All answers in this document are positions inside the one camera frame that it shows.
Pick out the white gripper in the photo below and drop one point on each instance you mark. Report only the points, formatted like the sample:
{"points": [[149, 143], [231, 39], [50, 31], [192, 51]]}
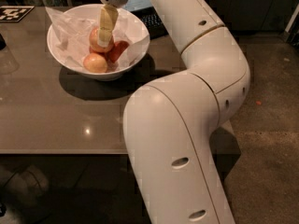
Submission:
{"points": [[107, 20]]}

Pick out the yellow-red apple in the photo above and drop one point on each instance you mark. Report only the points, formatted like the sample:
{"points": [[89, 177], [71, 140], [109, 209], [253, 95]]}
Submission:
{"points": [[95, 47], [95, 63]]}

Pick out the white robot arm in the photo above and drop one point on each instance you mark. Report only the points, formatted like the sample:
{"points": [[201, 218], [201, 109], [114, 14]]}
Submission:
{"points": [[167, 123]]}

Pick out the white ceramic bowl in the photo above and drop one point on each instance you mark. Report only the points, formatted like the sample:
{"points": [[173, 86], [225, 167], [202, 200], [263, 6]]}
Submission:
{"points": [[99, 73]]}

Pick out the red apple right side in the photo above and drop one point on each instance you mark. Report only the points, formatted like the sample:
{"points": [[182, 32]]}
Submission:
{"points": [[117, 50]]}

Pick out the black open laptop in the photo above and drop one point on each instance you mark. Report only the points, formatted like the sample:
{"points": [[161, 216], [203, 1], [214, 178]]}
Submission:
{"points": [[145, 11]]}

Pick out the white crumpled paper liner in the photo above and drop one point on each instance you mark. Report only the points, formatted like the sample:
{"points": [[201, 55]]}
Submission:
{"points": [[70, 34]]}

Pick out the black white fiducial marker card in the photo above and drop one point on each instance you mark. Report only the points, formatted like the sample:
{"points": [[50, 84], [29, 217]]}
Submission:
{"points": [[14, 13]]}

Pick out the black object at left edge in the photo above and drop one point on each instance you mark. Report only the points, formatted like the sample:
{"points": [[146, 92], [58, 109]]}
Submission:
{"points": [[2, 42]]}

